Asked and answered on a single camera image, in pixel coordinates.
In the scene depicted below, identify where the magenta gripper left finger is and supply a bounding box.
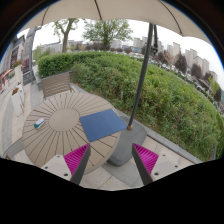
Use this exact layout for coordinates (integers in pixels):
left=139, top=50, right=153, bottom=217
left=42, top=144, right=91, bottom=185

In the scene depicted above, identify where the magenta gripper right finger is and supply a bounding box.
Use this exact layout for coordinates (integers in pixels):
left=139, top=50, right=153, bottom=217
left=132, top=143, right=180, bottom=185

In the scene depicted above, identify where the blue mouse pad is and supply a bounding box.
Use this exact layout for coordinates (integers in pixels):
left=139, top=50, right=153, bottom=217
left=80, top=109, right=126, bottom=142

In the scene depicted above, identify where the white and green computer mouse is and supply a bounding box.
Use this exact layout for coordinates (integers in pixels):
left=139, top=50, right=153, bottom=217
left=34, top=118, right=45, bottom=129

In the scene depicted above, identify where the grey umbrella base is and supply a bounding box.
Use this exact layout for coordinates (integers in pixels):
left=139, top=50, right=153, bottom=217
left=108, top=123, right=147, bottom=166

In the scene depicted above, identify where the round slatted patio table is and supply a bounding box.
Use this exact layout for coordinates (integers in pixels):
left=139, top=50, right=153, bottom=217
left=22, top=92, right=121, bottom=173

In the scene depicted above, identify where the dark umbrella pole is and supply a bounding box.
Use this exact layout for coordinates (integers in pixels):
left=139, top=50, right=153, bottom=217
left=127, top=23, right=154, bottom=130

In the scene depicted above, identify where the green hedge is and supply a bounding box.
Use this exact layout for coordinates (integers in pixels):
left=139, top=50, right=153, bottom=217
left=38, top=52, right=224, bottom=161

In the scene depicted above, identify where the brown wicker chair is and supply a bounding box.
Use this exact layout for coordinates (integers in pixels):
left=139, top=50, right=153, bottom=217
left=42, top=72, right=74, bottom=99

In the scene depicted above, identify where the beige patio umbrella canopy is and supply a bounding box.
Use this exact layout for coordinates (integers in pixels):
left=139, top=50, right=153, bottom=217
left=22, top=0, right=210, bottom=43

